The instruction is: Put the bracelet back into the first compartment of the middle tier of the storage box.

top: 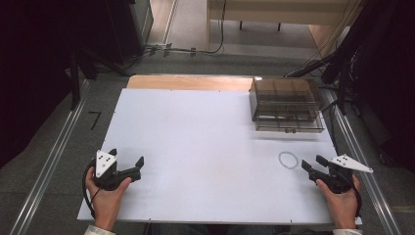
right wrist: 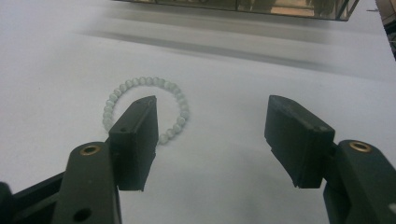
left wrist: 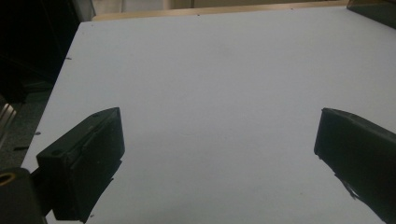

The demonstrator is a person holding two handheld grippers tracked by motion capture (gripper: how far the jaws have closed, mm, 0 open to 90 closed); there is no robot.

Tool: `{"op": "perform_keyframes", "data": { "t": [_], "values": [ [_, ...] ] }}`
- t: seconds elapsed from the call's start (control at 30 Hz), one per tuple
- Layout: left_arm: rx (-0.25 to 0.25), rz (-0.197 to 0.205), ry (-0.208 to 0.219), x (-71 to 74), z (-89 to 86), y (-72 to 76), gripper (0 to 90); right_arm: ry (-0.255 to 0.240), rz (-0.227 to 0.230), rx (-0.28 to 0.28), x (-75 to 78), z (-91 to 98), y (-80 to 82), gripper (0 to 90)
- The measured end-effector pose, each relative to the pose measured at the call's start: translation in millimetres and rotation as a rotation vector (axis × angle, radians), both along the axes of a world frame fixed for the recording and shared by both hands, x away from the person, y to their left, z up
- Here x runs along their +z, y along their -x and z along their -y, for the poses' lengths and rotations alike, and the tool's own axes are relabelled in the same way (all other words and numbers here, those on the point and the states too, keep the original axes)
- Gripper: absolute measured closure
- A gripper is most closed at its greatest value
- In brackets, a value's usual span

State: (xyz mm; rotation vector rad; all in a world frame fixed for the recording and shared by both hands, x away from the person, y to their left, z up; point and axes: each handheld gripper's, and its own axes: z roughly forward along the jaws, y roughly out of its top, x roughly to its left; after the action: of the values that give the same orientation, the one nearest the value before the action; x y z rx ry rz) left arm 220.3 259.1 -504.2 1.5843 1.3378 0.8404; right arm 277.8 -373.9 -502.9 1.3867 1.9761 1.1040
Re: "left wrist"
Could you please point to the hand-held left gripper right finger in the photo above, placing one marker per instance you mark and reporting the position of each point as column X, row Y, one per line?
column 361, row 149

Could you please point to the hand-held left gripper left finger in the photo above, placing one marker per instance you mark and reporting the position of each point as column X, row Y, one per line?
column 81, row 158

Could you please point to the dark flat object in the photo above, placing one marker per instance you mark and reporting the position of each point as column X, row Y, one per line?
column 375, row 11

